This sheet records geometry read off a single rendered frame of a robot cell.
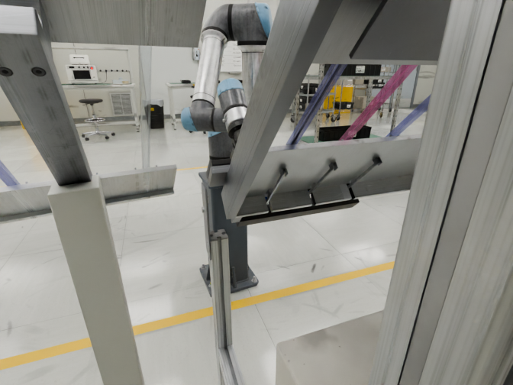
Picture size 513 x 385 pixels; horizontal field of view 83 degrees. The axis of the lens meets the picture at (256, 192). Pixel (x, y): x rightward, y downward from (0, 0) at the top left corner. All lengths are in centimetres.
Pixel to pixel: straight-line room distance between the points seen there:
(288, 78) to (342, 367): 36
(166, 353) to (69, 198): 93
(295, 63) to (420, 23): 11
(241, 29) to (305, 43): 88
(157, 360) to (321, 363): 90
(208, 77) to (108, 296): 73
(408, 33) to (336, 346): 38
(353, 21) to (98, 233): 41
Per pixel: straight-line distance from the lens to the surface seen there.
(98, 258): 49
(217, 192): 122
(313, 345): 46
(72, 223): 46
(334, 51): 36
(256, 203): 65
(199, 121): 95
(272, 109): 33
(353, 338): 48
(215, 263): 67
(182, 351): 128
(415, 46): 35
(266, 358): 123
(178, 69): 721
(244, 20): 114
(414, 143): 69
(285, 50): 30
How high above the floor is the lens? 97
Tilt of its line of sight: 22 degrees down
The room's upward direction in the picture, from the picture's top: straight up
